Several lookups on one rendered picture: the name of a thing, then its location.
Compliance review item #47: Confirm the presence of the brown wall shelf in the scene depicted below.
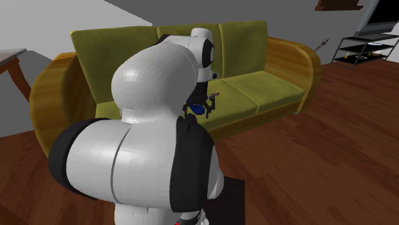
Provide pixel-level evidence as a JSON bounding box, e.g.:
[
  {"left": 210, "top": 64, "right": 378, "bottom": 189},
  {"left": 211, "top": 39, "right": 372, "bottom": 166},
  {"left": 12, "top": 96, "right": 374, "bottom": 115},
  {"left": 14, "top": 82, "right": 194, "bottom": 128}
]
[{"left": 314, "top": 0, "right": 364, "bottom": 12}]

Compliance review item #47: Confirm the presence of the dark robot stand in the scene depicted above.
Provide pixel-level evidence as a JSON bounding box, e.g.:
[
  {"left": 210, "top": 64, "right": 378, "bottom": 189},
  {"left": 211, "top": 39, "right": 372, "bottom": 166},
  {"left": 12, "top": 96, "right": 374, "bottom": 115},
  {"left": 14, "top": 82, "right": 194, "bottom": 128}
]
[{"left": 201, "top": 176, "right": 246, "bottom": 225}]

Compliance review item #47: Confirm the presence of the grey flat television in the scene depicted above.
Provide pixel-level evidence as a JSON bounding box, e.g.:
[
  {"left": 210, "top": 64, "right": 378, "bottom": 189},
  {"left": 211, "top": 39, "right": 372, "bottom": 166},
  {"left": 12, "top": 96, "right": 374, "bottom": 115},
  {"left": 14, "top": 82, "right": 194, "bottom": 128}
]
[{"left": 353, "top": 0, "right": 399, "bottom": 38}]

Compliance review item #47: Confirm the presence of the black open shelf stand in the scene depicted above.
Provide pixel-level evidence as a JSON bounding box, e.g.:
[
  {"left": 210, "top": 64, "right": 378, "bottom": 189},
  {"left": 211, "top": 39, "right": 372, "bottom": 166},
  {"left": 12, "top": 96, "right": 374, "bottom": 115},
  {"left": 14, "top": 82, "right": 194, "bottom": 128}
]
[{"left": 331, "top": 33, "right": 399, "bottom": 70}]

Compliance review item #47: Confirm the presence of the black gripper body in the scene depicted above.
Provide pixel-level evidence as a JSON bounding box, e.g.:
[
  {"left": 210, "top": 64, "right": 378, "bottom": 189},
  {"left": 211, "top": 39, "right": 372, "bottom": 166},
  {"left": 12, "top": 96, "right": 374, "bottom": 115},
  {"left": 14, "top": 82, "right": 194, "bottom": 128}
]
[{"left": 190, "top": 81, "right": 210, "bottom": 106}]

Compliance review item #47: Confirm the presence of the blue round object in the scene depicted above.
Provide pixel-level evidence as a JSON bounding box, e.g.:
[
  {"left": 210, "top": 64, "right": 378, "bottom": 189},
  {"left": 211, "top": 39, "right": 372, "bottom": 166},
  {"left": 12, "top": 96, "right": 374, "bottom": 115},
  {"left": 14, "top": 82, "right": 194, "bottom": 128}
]
[{"left": 186, "top": 98, "right": 205, "bottom": 115}]

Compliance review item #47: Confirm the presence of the green sofa with wooden arms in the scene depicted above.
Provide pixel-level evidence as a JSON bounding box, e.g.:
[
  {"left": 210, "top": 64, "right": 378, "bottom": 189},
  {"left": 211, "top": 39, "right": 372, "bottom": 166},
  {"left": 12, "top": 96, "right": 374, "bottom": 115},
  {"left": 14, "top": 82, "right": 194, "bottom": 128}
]
[{"left": 29, "top": 20, "right": 322, "bottom": 159}]

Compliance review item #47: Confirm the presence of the wooden table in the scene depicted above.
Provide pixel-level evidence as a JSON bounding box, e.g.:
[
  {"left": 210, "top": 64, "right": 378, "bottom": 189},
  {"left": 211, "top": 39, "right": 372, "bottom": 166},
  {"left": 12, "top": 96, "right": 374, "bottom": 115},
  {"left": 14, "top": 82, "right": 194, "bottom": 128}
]
[{"left": 0, "top": 48, "right": 32, "bottom": 102}]

